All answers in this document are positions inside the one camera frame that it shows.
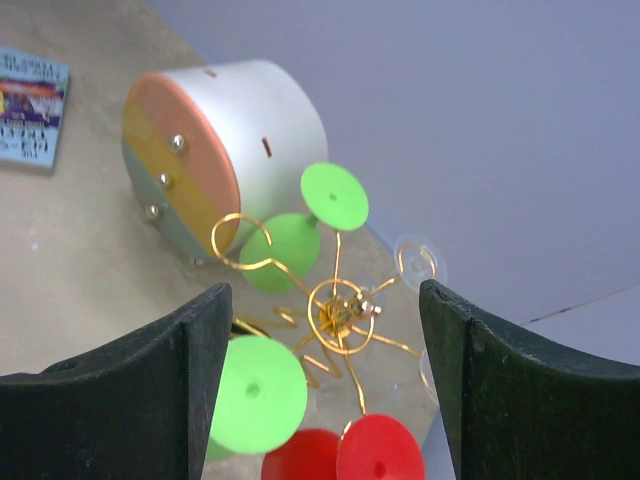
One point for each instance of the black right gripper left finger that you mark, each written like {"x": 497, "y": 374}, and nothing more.
{"x": 138, "y": 407}

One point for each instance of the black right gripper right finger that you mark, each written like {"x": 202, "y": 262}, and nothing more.
{"x": 516, "y": 405}

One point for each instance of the clear ribbed flute glass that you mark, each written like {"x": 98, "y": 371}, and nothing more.
{"x": 379, "y": 380}

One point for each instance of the green goblet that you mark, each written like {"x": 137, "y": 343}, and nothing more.
{"x": 285, "y": 248}
{"x": 261, "y": 401}

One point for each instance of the red plastic goblet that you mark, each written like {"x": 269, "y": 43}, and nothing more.
{"x": 375, "y": 446}

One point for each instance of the clear round wine glass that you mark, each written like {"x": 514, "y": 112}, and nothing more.
{"x": 417, "y": 259}

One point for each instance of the gold wine glass rack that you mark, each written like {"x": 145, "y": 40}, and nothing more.
{"x": 342, "y": 316}

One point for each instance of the green goblet front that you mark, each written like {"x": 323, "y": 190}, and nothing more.
{"x": 285, "y": 248}

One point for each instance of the white round drawer cabinet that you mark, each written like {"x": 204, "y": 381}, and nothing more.
{"x": 203, "y": 142}

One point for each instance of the blue treehouse paperback book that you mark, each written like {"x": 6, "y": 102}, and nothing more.
{"x": 33, "y": 94}

